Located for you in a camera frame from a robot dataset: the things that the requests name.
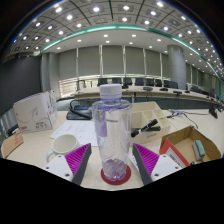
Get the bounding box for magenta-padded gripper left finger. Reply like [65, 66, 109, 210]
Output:
[42, 142, 93, 186]

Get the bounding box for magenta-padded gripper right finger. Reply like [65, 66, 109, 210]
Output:
[131, 142, 183, 187]

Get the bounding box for clear plastic water bottle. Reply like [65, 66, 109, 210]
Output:
[91, 83, 133, 183]

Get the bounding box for white ceramic mug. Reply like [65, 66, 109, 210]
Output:
[45, 133, 81, 163]

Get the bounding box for white paper sheet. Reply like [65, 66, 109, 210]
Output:
[49, 119, 99, 148]

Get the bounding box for flat round red coaster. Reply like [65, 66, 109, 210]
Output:
[100, 164, 132, 186]

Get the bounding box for black marker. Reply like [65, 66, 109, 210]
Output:
[130, 118, 160, 139]

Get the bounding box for brown red-edged cardboard box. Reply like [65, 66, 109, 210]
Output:
[159, 125, 222, 168]

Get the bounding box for cream open compartment box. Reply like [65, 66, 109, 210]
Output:
[128, 101, 173, 146]

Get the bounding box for grey board eraser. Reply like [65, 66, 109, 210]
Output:
[192, 139, 207, 162]

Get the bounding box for white printed cardboard box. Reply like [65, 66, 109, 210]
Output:
[12, 90, 58, 135]

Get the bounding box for brown paper envelope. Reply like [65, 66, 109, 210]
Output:
[0, 132, 25, 159]

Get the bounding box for long curved conference desk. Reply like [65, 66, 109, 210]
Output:
[71, 84, 224, 109]

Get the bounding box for black desktop microphone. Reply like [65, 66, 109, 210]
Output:
[208, 104, 219, 119]

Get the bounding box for row of black office chairs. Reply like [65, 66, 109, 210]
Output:
[96, 77, 214, 98]

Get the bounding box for round ceiling lights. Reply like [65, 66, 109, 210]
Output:
[11, 0, 224, 73]

